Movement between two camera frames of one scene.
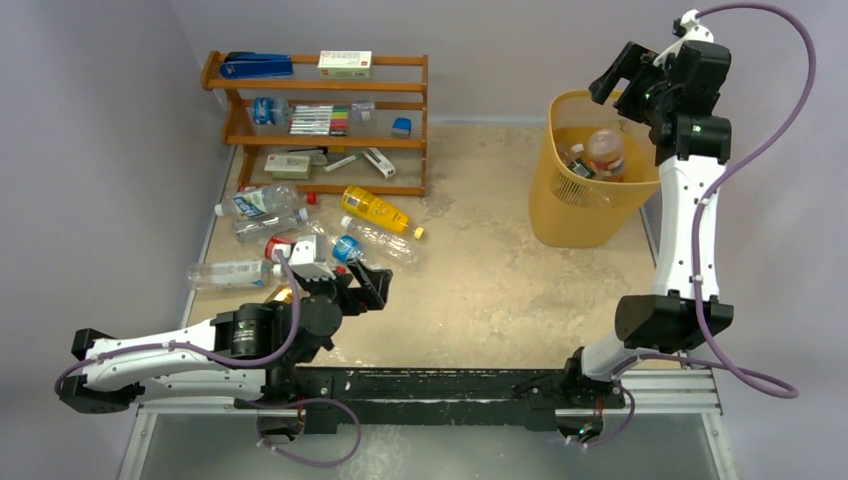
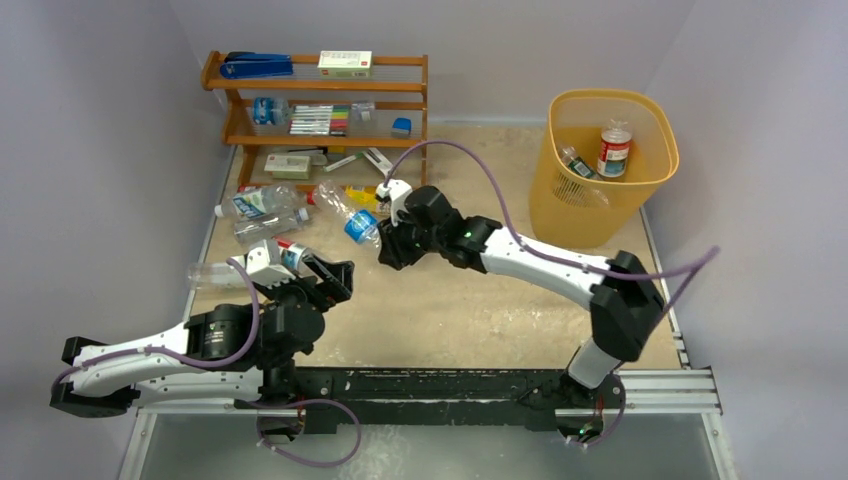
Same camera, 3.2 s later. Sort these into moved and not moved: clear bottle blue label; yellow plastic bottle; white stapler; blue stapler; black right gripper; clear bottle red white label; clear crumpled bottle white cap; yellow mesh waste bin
Moved: black right gripper; clear bottle red white label; clear bottle blue label
Not moved: clear crumpled bottle white cap; yellow plastic bottle; blue stapler; white stapler; yellow mesh waste bin
